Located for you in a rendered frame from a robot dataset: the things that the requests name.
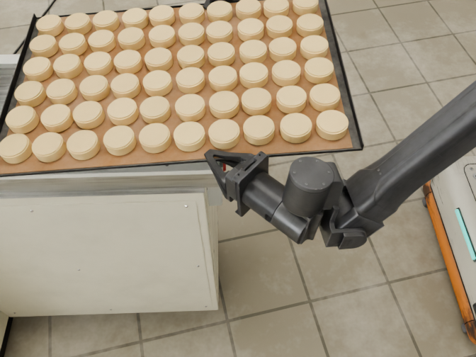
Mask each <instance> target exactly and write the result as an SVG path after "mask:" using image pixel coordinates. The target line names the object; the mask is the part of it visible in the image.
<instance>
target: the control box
mask: <svg viewBox="0 0 476 357"><path fill-rule="evenodd" d="M208 202H209V206H216V205H222V202H223V199H222V191H221V189H220V187H213V188H208Z"/></svg>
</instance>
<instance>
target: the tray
mask: <svg viewBox="0 0 476 357"><path fill-rule="evenodd" d="M318 1H319V8H320V11H321V15H322V20H323V21H324V29H325V33H326V36H327V41H328V44H329V50H330V53H331V59H332V62H333V65H334V71H335V75H336V80H337V83H338V86H339V92H340V95H341V101H342V104H343V107H344V112H345V116H346V117H347V118H348V131H349V134H350V137H351V143H352V146H353V148H347V149H328V150H319V151H308V152H291V153H280V154H267V155H268V156H269V157H285V156H295V155H305V154H324V153H333V152H352V151H362V150H363V147H364V142H363V137H362V134H361V129H360V126H359V123H358V118H357V115H356V109H355V106H354V103H353V99H352V95H351V90H350V87H349V82H348V79H347V75H346V71H345V68H344V63H343V60H342V56H341V51H340V48H339V44H338V40H337V37H336V32H335V29H334V24H333V20H332V16H331V13H330V10H329V4H328V1H327V0H318ZM40 18H42V17H36V15H35V14H33V17H32V19H31V22H30V25H29V29H28V32H27V35H26V37H25V41H24V44H23V47H22V50H21V53H20V56H19V58H18V62H17V65H16V68H15V71H14V73H13V78H12V80H11V84H10V87H9V89H8V93H7V95H6V99H5V101H4V105H3V108H2V110H1V114H0V142H1V141H2V140H3V139H4V138H5V137H6V136H7V133H8V131H9V126H8V125H7V124H6V116H7V115H8V113H9V112H10V111H11V110H13V109H14V108H15V107H16V104H17V100H16V98H15V96H14V94H15V90H16V89H17V88H18V87H19V86H20V85H21V84H22V83H23V81H24V78H25V73H24V72H23V66H24V64H25V63H26V62H27V61H28V60H30V58H31V55H32V51H31V50H30V46H29V45H30V42H31V41H32V40H33V39H34V38H36V37H37V36H38V32H39V31H38V29H37V27H36V23H37V22H38V20H39V19H40ZM199 162H208V161H207V159H195V160H185V161H166V162H157V163H147V164H128V165H118V166H100V167H90V168H80V169H61V170H52V171H33V172H23V173H13V174H0V177H8V176H27V175H37V174H56V173H65V172H75V171H94V170H104V169H122V168H132V167H142V166H161V165H171V164H190V163H199Z"/></svg>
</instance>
